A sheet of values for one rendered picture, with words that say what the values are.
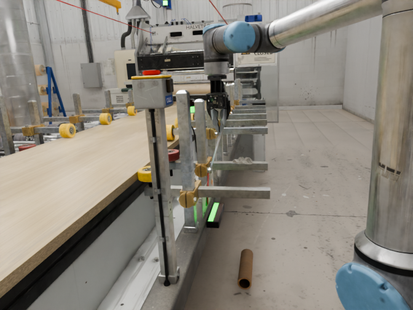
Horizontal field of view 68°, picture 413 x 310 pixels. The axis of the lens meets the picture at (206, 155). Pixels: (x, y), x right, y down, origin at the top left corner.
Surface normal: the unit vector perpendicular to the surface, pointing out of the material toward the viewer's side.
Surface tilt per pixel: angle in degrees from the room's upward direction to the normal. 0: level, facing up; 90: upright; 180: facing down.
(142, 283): 0
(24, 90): 90
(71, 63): 90
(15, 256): 0
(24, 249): 0
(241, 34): 90
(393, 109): 90
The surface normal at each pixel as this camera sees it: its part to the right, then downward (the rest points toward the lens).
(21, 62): 0.72, 0.15
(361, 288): -0.88, 0.24
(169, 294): -0.04, -0.97
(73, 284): 0.98, 0.00
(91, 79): -0.18, 0.26
